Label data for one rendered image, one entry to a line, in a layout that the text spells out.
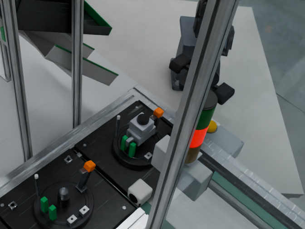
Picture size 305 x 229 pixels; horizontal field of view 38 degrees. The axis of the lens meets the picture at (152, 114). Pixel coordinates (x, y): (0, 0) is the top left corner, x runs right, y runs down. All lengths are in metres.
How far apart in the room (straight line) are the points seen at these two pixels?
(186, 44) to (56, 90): 0.44
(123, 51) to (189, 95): 0.95
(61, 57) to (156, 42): 0.63
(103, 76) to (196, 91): 0.63
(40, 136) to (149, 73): 0.45
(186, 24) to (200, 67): 0.81
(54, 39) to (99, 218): 0.50
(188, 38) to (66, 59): 0.43
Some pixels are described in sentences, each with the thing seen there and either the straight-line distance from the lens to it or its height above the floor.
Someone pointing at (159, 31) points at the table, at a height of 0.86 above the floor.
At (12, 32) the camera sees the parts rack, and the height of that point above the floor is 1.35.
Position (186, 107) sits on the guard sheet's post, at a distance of 0.70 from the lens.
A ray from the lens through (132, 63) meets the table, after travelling 1.57.
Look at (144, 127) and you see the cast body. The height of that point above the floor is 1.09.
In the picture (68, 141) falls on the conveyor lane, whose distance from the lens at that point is 1.21.
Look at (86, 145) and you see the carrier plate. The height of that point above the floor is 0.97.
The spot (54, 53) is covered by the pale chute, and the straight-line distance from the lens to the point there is 1.09.
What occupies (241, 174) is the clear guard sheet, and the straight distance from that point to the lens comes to 0.72.
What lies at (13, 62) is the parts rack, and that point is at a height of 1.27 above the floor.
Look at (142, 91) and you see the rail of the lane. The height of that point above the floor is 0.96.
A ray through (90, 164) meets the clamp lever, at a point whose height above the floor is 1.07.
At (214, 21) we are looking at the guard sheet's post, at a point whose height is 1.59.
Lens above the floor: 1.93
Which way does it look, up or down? 49 degrees down
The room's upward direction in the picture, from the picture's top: 12 degrees clockwise
